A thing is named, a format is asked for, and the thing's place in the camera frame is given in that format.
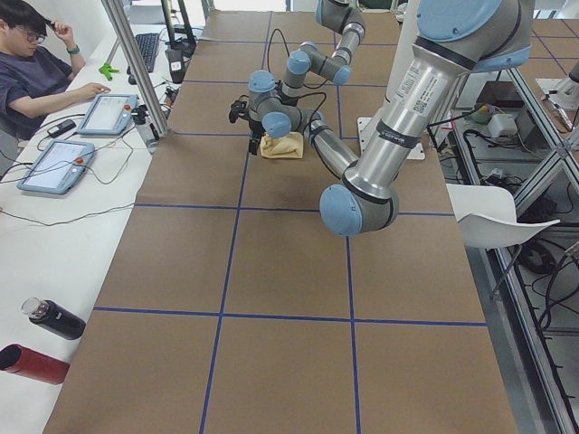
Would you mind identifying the black keyboard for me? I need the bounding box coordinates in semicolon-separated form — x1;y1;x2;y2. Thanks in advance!
135;33;160;72

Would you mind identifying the black smartphone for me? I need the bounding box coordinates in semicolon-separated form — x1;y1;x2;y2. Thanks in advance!
47;119;76;138

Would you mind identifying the cream long-sleeve graphic shirt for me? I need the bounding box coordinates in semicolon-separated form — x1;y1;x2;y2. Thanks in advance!
260;132;304;159

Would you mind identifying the brown paper table cover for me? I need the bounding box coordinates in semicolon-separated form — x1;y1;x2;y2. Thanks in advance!
45;12;517;433

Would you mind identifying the white curved plastic sheet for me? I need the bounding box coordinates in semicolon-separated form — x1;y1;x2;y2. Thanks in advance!
446;184;560;249

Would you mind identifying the black water bottle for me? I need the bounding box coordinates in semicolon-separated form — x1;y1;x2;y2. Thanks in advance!
21;297;86;340

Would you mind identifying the blue teach pendant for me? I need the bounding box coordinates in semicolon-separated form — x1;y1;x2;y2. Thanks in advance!
77;94;138;136
17;139;96;195

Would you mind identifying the black monitor stand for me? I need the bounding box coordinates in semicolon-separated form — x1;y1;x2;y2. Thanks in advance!
161;0;197;58

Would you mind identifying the red cylindrical bottle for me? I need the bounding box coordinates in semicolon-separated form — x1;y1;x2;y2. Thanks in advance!
1;344;70;385

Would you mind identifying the near blue teach pendant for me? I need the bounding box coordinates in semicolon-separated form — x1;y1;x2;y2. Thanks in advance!
17;139;96;195

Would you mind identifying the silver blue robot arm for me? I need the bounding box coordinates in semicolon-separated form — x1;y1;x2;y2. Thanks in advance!
247;1;535;236
277;0;365;107

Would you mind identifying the green plastic tool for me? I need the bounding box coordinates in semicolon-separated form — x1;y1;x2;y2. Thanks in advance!
99;63;119;81

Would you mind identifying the aluminium frame post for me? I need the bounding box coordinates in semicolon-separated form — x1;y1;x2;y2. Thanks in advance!
100;0;168;137

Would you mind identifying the far blue teach pendant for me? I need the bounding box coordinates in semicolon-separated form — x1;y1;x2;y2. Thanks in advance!
77;94;138;136

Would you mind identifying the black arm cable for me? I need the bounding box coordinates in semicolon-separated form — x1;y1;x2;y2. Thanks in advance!
289;91;329;132
264;27;293;73

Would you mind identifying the seated person in navy shirt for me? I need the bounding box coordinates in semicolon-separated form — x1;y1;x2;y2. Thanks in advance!
1;1;110;140

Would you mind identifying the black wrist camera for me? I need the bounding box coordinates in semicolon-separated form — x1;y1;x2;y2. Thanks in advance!
228;99;249;124

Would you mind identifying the clear bottle with black cap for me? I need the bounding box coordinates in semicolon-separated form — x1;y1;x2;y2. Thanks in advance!
131;106;159;154

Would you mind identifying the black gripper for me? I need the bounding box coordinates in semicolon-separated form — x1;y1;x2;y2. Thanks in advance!
248;118;265;156

